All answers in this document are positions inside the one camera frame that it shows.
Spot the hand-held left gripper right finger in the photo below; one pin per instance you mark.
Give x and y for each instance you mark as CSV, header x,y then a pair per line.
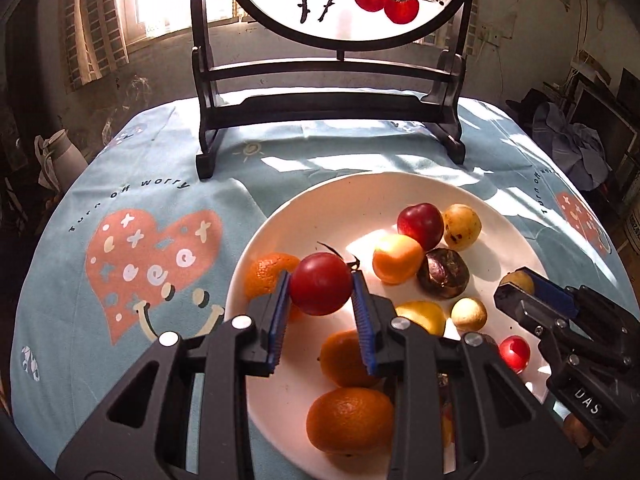
x,y
365,330

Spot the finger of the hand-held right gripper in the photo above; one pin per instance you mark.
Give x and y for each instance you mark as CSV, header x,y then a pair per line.
x,y
522,310
552,294

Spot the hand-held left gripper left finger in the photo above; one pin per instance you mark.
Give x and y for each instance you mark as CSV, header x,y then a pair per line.
x,y
277,325

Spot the small yellow round fruit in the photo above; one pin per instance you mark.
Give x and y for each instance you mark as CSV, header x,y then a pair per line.
x,y
468,314
517,280

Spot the red tomato with stem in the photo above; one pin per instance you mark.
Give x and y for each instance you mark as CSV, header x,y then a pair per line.
x,y
320,282

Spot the yellow lemon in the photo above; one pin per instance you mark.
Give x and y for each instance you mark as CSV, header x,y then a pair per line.
x,y
425,315

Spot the smooth orange persimmon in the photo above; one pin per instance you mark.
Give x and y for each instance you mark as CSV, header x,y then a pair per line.
x,y
397,265

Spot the large orange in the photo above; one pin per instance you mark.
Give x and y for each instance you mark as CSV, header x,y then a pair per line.
x,y
350,420

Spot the yellow spotted fruit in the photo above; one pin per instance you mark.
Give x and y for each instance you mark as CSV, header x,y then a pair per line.
x,y
461,226

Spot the dark red plum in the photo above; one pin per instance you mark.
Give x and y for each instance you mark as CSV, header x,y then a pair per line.
x,y
420,225

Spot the white oval plate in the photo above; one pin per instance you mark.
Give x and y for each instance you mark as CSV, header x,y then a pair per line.
x,y
325,215

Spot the person's right hand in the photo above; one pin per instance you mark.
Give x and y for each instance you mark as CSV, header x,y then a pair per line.
x,y
577,430

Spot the small smooth orange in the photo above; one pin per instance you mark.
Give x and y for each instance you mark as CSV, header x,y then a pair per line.
x,y
340,360

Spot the red cherry tomato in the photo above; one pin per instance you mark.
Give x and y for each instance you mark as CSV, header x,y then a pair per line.
x,y
514,352

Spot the mandarin with dimpled skin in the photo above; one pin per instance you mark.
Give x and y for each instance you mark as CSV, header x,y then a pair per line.
x,y
265,272

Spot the pile of clothes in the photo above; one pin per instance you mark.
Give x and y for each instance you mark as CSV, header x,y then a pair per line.
x,y
575,145

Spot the light blue printed tablecloth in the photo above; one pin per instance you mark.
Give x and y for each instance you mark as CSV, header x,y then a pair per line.
x,y
100,360

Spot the dark monitor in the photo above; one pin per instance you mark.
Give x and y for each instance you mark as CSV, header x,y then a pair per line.
x,y
605,120

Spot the black speaker box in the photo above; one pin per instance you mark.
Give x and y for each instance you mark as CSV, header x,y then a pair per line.
x,y
630,87

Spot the white jug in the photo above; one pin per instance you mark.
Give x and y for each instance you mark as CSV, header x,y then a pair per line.
x,y
65,160

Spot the striped curtain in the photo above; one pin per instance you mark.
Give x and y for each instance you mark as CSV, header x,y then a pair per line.
x,y
95,20

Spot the wall socket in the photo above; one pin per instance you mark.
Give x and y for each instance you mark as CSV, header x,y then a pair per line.
x,y
495,35

